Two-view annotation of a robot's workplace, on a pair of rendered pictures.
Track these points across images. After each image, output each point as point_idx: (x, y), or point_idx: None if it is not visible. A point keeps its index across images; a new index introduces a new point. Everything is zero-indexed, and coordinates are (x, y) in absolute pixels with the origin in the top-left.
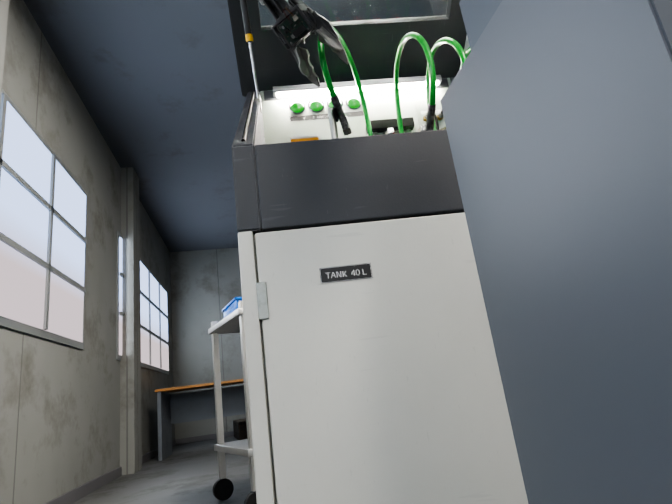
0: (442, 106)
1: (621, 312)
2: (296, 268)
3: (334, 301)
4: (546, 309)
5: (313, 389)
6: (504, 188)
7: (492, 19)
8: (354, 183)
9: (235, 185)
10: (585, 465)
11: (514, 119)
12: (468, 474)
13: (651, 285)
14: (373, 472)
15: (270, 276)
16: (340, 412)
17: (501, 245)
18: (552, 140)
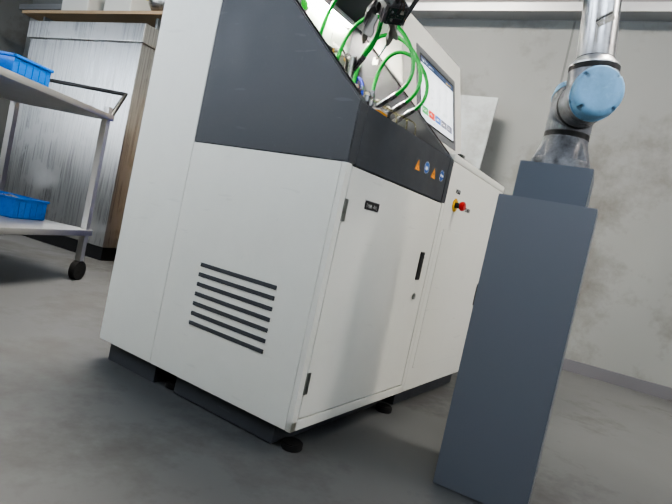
0: (499, 197)
1: (539, 302)
2: (359, 196)
3: (364, 220)
4: (513, 290)
5: (345, 265)
6: (516, 249)
7: (544, 201)
8: (389, 154)
9: (354, 129)
10: (503, 330)
11: (534, 236)
12: (370, 315)
13: (551, 301)
14: (349, 309)
15: (350, 196)
16: (349, 279)
17: (503, 263)
18: (544, 253)
